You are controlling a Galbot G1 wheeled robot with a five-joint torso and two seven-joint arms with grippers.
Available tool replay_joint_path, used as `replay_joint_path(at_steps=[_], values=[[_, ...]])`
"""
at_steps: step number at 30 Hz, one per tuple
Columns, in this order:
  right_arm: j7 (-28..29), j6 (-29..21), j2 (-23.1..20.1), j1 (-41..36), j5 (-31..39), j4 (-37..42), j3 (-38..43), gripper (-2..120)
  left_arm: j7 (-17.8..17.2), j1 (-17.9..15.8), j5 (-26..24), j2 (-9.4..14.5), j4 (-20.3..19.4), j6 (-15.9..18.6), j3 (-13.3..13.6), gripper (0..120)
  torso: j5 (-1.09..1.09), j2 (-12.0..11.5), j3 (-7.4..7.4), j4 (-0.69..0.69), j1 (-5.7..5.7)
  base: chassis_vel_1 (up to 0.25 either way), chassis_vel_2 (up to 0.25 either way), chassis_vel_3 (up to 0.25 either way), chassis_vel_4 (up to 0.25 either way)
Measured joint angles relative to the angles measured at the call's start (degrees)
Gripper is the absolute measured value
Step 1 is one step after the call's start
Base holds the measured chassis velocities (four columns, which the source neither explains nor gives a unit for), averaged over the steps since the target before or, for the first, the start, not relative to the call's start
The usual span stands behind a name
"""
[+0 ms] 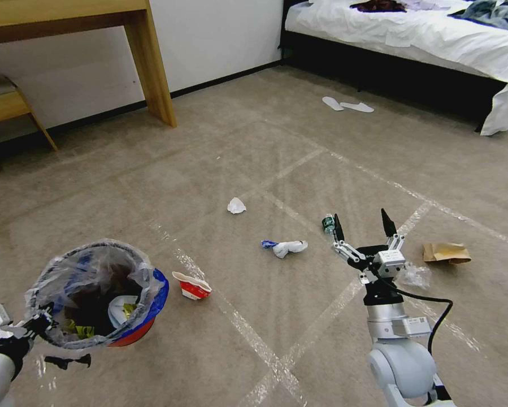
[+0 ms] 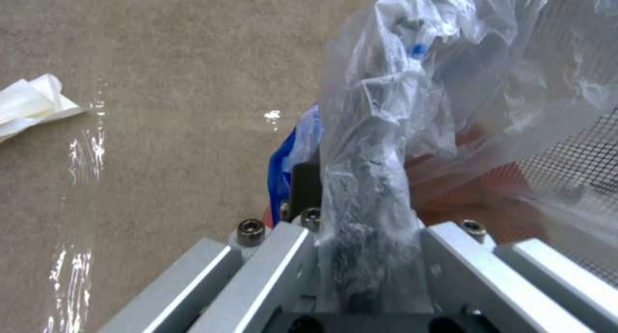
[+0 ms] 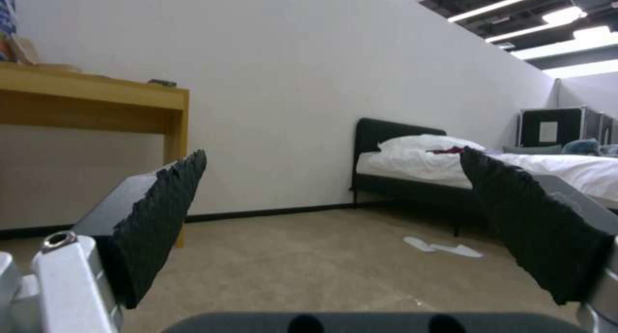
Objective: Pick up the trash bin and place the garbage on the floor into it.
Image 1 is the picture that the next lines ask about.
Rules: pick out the yellow green wrapper trash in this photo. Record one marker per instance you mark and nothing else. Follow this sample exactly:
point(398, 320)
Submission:
point(83, 330)

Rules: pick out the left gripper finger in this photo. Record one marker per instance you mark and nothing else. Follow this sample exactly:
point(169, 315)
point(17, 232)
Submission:
point(69, 361)
point(42, 320)

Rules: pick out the white slipper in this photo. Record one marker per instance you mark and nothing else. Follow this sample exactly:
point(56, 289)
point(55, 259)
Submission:
point(357, 107)
point(332, 103)

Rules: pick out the black bed frame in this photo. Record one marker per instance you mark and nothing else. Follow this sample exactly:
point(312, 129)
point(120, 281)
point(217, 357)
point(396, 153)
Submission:
point(364, 70)

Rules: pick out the white bed sheet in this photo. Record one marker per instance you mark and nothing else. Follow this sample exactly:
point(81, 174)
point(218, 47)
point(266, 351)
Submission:
point(427, 40)

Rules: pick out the clear plastic bin liner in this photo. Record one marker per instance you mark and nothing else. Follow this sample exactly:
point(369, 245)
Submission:
point(56, 271)

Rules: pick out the dark red garment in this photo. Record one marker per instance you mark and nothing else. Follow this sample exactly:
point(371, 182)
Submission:
point(378, 5)

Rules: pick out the brown paper bag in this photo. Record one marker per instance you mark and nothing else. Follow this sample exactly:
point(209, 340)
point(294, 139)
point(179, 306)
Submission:
point(445, 253)

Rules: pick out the blue and white crumpled wrapper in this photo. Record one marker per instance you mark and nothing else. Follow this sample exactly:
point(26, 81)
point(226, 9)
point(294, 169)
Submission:
point(285, 248)

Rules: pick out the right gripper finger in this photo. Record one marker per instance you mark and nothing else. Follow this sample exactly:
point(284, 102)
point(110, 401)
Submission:
point(388, 224)
point(339, 231)

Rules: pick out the crumpled white paper ball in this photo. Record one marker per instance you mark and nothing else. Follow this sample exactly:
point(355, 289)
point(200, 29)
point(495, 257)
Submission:
point(236, 206)

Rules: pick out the red and white paper cup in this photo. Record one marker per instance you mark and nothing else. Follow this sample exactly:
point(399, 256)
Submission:
point(192, 288)

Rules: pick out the pale lilac garment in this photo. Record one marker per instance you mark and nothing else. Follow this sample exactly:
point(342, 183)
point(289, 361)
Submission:
point(425, 4)

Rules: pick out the blue grey garment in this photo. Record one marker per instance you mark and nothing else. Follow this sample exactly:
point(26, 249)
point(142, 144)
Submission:
point(497, 12)

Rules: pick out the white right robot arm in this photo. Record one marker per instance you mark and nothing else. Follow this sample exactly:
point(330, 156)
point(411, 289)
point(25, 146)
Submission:
point(400, 364)

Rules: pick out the red and blue trash bin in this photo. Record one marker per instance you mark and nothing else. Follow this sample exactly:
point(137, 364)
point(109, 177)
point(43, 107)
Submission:
point(154, 296)

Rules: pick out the white paper trash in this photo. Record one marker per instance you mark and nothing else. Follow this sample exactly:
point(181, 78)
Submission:
point(119, 313)

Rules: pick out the wooden chair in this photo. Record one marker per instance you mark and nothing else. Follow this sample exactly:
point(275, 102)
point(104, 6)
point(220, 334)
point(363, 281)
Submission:
point(8, 106)

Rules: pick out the clear crumpled plastic wrap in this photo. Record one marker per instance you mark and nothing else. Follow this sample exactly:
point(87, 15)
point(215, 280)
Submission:
point(415, 275)

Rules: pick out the wooden desk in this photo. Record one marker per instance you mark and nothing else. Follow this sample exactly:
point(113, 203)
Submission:
point(147, 63)

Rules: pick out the green label small bottle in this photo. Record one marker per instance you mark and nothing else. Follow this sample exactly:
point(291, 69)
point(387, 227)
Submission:
point(328, 224)

